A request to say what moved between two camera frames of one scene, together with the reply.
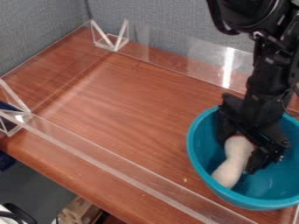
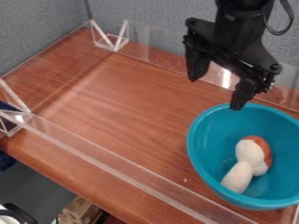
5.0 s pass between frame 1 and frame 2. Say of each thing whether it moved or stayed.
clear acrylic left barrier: stayed
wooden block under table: stayed
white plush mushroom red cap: moved
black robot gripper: moved
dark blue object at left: stayed
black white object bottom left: stayed
